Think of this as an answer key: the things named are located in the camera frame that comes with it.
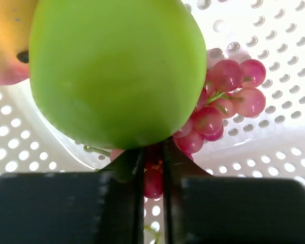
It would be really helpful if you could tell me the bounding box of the white perforated plastic basket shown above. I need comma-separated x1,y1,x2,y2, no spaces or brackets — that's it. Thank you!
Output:
0,1,305,243

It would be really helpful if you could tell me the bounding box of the red grape bunch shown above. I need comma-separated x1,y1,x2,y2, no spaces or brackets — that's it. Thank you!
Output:
109,58,267,199

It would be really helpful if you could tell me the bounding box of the peach orange red fruit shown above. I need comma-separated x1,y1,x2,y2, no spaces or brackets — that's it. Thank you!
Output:
0,0,37,85

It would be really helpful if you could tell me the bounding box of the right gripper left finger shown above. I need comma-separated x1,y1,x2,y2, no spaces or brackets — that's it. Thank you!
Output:
0,149,144,243

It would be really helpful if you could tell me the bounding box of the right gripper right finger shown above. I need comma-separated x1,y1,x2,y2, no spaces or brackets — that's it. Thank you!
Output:
162,139,305,243

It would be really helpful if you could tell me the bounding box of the green apple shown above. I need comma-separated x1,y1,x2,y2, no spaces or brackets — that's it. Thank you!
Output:
29,1,207,149

